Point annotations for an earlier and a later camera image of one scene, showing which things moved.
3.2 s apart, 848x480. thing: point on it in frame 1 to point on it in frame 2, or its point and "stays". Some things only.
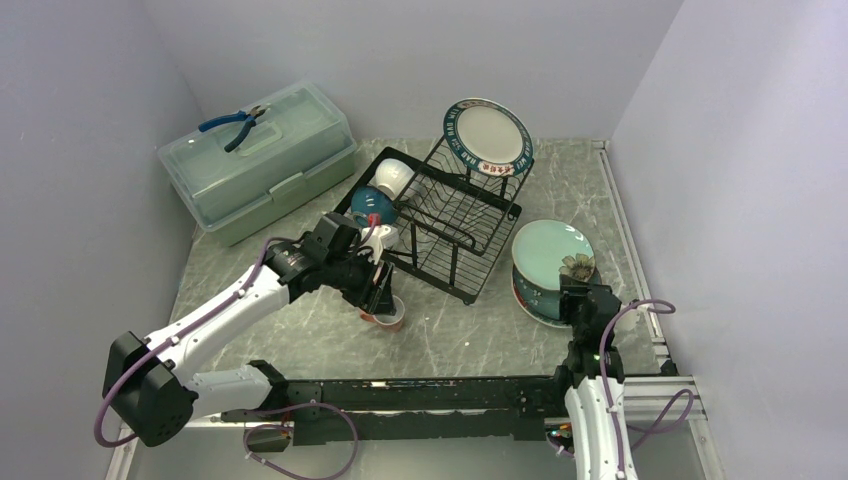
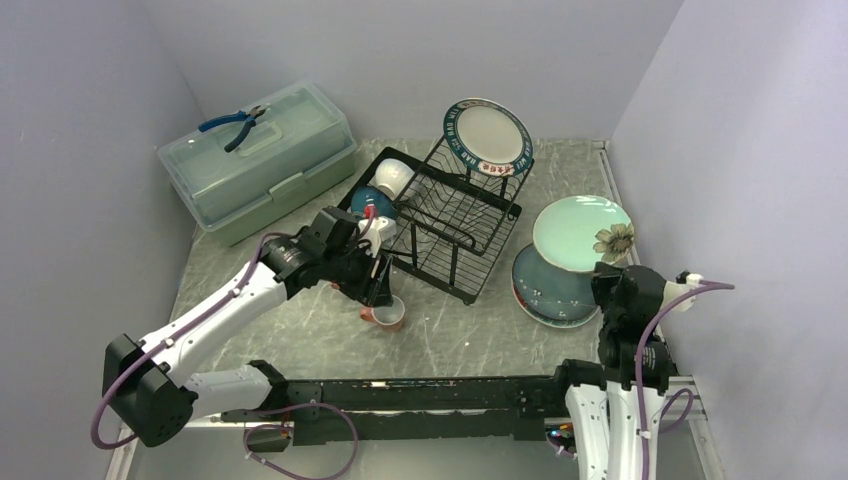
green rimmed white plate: (488, 136) stays
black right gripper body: (571, 304) to (604, 283)
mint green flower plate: (543, 250) to (565, 230)
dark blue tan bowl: (372, 200) stays
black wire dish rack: (447, 215) stays
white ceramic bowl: (394, 173) stays
